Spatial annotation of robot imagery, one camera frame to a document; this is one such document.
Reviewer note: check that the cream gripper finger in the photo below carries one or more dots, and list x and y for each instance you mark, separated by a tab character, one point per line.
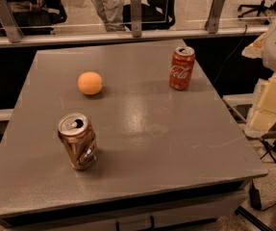
262	115

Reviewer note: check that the red coca-cola can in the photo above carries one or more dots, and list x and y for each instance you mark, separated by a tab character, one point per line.
182	64

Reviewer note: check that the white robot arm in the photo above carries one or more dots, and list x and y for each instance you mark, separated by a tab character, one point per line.
264	47

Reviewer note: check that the gold brown soda can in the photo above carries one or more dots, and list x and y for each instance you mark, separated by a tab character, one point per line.
76	133

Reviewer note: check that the black power adapter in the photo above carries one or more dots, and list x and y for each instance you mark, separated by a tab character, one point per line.
255	199

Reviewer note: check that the black office chair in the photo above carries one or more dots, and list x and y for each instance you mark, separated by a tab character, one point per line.
157	15

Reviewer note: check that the grey table drawer front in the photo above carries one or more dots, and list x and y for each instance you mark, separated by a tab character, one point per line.
192	214

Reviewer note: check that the orange fruit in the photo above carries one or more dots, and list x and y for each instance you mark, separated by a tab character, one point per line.
90	83

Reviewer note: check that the standing person in jeans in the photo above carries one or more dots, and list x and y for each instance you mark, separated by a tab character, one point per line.
111	14

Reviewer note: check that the seated person at left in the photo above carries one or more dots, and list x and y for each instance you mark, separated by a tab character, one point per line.
36	17

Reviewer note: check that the right metal railing post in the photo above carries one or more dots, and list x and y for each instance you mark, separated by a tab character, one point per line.
212	23

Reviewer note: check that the metal railing post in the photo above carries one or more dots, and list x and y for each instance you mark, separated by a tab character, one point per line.
136	18
212	23
13	32

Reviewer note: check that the middle metal railing post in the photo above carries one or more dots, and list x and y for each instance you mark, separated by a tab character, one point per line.
136	18

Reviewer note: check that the left metal railing post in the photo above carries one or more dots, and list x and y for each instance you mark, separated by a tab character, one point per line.
13	32

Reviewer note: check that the horizontal metal rail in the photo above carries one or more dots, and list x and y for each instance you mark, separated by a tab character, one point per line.
86	39

